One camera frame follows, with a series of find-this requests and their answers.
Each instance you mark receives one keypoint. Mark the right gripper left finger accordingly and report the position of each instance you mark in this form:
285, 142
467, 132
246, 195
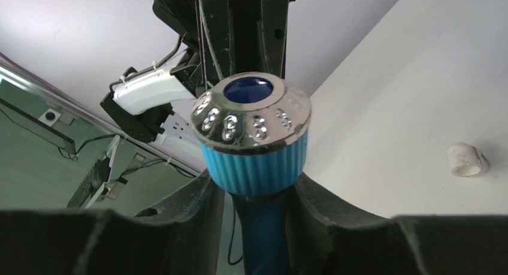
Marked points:
178, 235

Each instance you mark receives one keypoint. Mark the blue plastic water faucet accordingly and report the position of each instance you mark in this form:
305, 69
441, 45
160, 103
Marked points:
252, 129

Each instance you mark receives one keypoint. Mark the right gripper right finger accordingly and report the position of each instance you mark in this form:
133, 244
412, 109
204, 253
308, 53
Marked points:
327, 235

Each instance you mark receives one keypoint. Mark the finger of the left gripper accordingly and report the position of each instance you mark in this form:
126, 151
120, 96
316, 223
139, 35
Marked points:
258, 35
214, 20

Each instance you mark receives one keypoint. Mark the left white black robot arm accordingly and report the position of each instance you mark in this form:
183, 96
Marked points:
140, 102

